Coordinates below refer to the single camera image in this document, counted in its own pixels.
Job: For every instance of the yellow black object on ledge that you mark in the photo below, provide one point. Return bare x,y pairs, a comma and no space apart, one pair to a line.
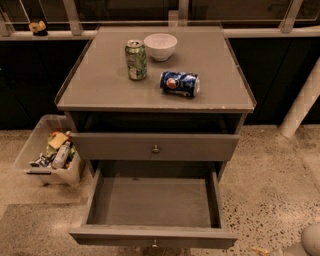
38,28

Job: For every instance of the white diagonal pole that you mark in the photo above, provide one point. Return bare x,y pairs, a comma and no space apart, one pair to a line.
304,101

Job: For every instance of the grey drawer cabinet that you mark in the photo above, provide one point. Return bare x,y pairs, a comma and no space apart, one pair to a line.
99,96

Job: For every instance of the yellow sponge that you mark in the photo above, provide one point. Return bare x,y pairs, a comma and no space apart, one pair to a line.
58,140

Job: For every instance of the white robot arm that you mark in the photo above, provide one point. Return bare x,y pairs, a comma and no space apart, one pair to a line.
309,245

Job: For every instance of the glass railing with posts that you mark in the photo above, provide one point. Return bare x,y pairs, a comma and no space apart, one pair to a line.
236,18

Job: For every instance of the grey drawer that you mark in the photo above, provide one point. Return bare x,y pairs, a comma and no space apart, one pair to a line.
155,146
154,204

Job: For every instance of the grey top drawer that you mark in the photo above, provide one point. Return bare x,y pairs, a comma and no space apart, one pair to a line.
155,146

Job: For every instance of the green soda can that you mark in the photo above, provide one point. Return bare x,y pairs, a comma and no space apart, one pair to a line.
136,59

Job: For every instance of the white bowl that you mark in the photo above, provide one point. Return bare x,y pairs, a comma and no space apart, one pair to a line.
160,46

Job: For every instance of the clear plastic bottle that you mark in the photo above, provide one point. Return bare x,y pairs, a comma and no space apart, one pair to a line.
61,156

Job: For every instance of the clear plastic bin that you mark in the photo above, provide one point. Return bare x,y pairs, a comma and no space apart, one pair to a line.
36,147

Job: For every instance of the blue pepsi can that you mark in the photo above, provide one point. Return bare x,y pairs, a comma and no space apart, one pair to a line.
180,83

